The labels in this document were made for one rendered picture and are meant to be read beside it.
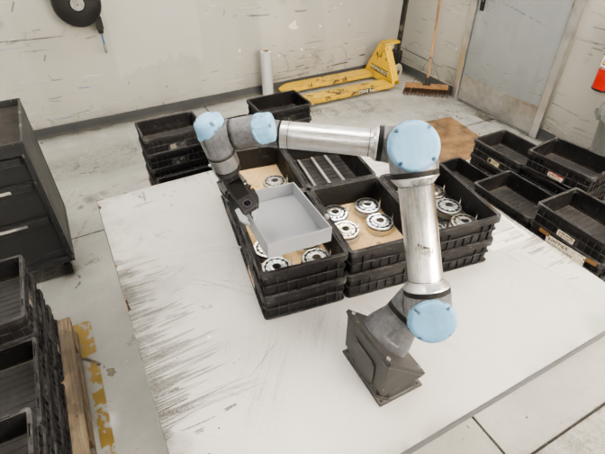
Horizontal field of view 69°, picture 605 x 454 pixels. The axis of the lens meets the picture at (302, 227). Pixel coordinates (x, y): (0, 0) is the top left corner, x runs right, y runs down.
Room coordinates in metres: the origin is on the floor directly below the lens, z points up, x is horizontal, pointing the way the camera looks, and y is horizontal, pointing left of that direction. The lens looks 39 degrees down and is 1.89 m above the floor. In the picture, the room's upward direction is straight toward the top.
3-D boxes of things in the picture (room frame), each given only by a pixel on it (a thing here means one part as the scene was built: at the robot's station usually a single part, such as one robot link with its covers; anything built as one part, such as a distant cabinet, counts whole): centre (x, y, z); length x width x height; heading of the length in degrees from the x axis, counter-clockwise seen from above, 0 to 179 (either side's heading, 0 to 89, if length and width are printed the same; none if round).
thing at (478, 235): (1.39, -0.52, 0.87); 0.40 x 0.30 x 0.11; 19
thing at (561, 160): (2.24, -1.57, 0.37); 0.42 x 0.34 x 0.46; 28
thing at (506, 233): (1.51, -0.80, 0.70); 0.33 x 0.23 x 0.01; 28
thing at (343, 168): (1.67, -0.10, 0.87); 0.40 x 0.30 x 0.11; 19
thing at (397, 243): (1.29, -0.23, 0.92); 0.40 x 0.30 x 0.02; 19
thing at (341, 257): (1.20, 0.05, 0.92); 0.40 x 0.30 x 0.02; 19
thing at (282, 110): (3.08, 0.17, 0.37); 0.40 x 0.30 x 0.45; 118
